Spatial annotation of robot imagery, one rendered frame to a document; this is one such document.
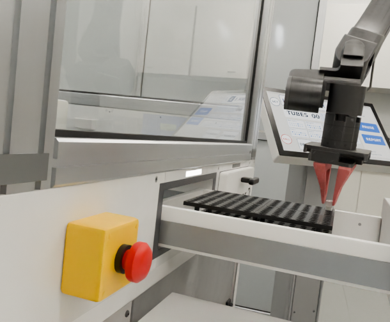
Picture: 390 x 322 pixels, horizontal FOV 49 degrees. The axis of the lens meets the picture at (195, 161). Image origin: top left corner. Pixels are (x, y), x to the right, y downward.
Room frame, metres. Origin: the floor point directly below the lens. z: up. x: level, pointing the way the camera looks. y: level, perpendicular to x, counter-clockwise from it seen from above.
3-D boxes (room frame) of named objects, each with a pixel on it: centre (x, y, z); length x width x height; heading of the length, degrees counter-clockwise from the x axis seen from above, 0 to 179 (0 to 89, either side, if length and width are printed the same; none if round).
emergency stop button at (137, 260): (0.42, 0.05, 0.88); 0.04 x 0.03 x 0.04; 161
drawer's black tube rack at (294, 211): (0.71, -0.12, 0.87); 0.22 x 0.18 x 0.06; 71
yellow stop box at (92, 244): (0.43, 0.08, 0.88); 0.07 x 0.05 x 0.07; 161
